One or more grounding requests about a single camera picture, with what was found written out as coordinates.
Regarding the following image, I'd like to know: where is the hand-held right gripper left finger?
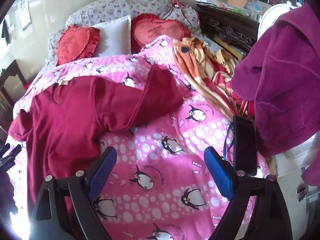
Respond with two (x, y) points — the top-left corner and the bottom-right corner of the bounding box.
(29, 146), (118, 240)

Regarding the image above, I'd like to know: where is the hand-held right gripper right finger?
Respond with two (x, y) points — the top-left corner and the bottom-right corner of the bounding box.
(204, 147), (298, 240)

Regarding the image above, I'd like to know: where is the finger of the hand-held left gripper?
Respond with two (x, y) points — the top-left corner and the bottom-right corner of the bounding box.
(0, 144), (22, 173)

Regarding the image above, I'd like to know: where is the dark red shirt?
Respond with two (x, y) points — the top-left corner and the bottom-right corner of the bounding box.
(8, 64), (184, 213)

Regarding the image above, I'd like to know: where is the black rectangular box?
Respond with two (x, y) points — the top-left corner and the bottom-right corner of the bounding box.
(232, 116), (258, 177)

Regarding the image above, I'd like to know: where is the pink penguin print blanket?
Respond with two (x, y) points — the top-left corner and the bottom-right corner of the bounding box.
(10, 35), (272, 240)

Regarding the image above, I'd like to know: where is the dark wood desk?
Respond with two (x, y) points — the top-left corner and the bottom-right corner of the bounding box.
(0, 60), (27, 140)

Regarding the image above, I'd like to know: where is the orange striped blanket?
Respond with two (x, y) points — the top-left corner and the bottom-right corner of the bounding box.
(172, 37), (257, 119)

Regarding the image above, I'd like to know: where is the magenta fleece garment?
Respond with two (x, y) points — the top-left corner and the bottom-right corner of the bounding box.
(230, 2), (320, 186)

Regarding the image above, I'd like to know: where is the small red heart pillow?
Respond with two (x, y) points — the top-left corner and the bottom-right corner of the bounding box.
(56, 24), (100, 67)

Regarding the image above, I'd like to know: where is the white pillow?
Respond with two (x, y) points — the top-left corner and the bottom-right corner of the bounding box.
(92, 15), (132, 57)

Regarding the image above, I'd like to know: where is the carved dark wood cabinet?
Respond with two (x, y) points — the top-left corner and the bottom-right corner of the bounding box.
(196, 2), (260, 62)

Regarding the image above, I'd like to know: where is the large red heart pillow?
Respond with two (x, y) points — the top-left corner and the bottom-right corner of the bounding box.
(130, 13), (192, 52)

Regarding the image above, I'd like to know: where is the floral bedding roll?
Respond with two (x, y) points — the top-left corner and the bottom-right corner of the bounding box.
(47, 0), (202, 63)

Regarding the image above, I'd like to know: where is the white chair back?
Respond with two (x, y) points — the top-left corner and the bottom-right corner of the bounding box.
(256, 1), (304, 45)

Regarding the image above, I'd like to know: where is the cardboard box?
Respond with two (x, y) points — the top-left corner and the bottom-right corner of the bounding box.
(226, 0), (248, 9)

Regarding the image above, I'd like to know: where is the wall calendar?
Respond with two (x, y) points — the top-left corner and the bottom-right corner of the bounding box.
(19, 0), (32, 30)

